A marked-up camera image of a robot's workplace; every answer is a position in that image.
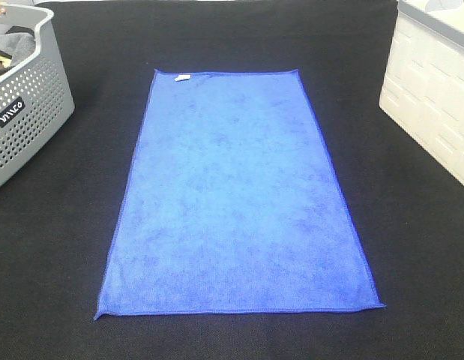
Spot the grey perforated plastic basket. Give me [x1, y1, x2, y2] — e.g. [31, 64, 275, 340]
[0, 3, 74, 187]

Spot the grey towel in basket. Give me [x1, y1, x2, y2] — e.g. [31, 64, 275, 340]
[0, 32, 35, 65]

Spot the white plastic storage crate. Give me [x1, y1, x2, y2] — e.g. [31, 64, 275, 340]
[379, 1, 464, 186]

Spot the blue microfiber towel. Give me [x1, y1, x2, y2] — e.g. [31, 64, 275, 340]
[96, 70, 382, 316]

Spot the black table cloth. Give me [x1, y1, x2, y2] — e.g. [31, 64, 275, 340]
[0, 0, 464, 360]

